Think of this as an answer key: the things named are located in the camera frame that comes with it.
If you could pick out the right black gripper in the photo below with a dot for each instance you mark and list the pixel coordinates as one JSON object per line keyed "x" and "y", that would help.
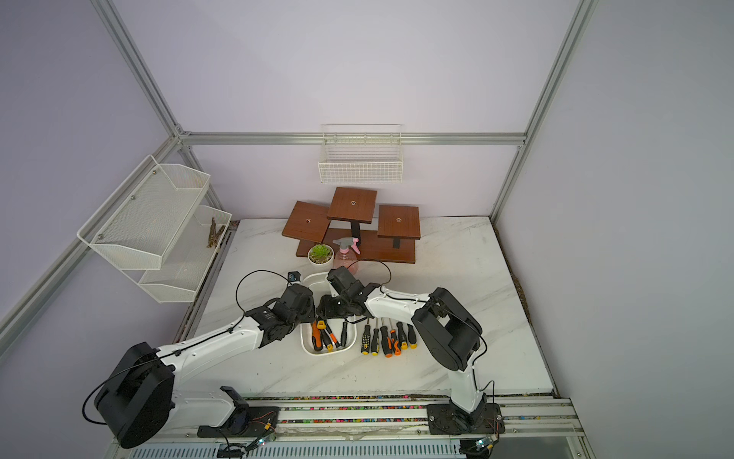
{"x": 329, "y": 308}

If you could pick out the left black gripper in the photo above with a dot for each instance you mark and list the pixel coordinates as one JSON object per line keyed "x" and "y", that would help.
{"x": 310, "y": 313}

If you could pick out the white plastic storage box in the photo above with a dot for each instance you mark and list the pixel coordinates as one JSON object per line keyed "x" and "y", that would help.
{"x": 318, "y": 283}

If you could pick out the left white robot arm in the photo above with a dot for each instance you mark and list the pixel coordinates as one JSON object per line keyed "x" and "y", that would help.
{"x": 150, "y": 390}

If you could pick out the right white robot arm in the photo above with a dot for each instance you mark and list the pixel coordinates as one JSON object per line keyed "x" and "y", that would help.
{"x": 449, "y": 332}

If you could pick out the pink spray bottle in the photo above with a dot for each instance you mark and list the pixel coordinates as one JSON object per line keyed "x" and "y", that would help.
{"x": 347, "y": 254}

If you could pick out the small potted green plant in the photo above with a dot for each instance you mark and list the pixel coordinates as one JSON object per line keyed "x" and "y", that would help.
{"x": 321, "y": 256}

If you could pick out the brown wooden tiered stand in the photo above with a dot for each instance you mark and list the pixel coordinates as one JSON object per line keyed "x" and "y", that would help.
{"x": 386, "y": 233}

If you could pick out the brown twigs on shelf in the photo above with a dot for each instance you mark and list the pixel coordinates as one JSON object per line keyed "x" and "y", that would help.
{"x": 216, "y": 232}

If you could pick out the lower white mesh shelf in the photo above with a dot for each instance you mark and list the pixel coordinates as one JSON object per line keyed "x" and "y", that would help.
{"x": 184, "y": 271}

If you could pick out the white mesh shelf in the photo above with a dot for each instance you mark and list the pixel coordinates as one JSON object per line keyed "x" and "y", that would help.
{"x": 137, "y": 227}
{"x": 184, "y": 271}

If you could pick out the upper white mesh shelf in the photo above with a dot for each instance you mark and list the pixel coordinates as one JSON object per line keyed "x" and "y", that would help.
{"x": 137, "y": 227}

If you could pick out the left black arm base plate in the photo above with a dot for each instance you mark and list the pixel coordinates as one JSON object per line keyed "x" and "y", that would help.
{"x": 245, "y": 420}

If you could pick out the white wire wall basket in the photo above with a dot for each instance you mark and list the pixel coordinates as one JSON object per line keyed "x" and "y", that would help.
{"x": 355, "y": 154}

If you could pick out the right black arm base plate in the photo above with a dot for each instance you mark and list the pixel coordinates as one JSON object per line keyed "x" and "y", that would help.
{"x": 449, "y": 419}

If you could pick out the aluminium cage frame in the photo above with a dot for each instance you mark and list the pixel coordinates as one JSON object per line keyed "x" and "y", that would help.
{"x": 16, "y": 325}

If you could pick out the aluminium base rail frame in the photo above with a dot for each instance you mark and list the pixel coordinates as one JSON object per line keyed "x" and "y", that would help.
{"x": 381, "y": 427}

